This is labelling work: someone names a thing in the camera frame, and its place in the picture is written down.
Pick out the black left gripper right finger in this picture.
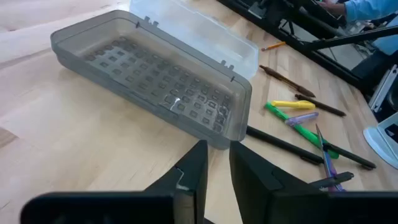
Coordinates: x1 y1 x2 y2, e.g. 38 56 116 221
229 140 398 224

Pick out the green marker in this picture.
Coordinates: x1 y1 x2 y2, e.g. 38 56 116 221
264 101 340 160

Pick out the black click pen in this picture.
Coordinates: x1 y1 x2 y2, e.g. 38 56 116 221
309 171 355 189
322 142 377 170
246 125 325 166

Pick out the black aluminium table frame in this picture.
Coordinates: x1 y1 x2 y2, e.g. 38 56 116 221
216 0 374 93

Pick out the dark brown pen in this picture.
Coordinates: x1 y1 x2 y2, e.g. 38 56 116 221
294 94 347 118

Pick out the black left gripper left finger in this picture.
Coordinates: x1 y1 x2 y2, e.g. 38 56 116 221
20 139 208 224

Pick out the white stand base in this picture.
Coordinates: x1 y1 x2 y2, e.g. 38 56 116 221
363 111 398 170

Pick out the white slanted panel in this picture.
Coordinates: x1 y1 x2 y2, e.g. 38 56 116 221
368 64 398 113

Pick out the orange pencil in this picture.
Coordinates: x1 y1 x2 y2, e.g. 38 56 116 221
261 41 287 52

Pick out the brown wooden pencil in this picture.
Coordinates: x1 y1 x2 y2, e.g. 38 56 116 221
259 64 317 98

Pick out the black metal pole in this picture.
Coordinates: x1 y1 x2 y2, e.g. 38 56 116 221
303 26 398 51

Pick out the clear purple pen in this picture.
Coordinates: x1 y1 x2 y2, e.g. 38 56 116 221
284 111 320 127

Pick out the yellow highlighter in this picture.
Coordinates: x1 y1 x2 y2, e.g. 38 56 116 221
271 100 317 110

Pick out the grey translucent supply box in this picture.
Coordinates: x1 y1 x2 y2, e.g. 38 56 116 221
50 0 259 150

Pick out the person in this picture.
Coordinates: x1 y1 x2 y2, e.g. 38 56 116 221
317 0 398 57

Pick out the iridescent purple blue pen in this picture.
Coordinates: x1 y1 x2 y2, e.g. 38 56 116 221
315 123 346 192

